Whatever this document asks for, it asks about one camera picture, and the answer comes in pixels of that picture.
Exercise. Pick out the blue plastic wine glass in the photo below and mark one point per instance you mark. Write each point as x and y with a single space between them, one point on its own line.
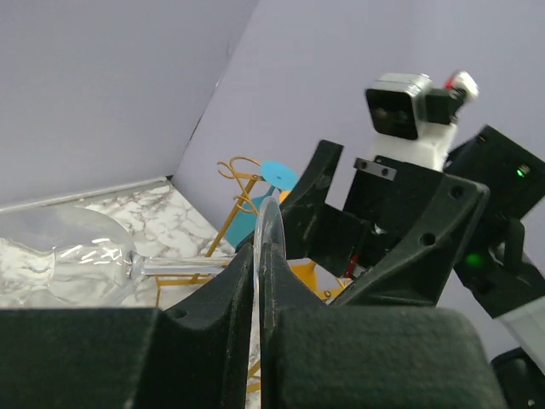
241 221

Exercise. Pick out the clear wine glass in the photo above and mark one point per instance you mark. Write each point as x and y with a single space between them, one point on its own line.
74 258

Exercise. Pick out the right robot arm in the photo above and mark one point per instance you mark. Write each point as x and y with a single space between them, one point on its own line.
493 265

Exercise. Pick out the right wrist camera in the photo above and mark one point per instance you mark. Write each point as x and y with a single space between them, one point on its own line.
416 122

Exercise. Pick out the front yellow wine glass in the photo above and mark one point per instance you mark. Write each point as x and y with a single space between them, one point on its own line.
306 273

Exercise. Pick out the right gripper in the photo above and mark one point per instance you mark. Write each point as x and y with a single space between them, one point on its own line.
378 227

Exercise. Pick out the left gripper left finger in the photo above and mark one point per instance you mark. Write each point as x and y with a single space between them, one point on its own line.
192 355

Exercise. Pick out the gold wire glass rack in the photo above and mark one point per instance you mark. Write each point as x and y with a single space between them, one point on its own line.
162 282

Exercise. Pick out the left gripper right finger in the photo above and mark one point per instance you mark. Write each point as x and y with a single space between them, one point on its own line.
317 356

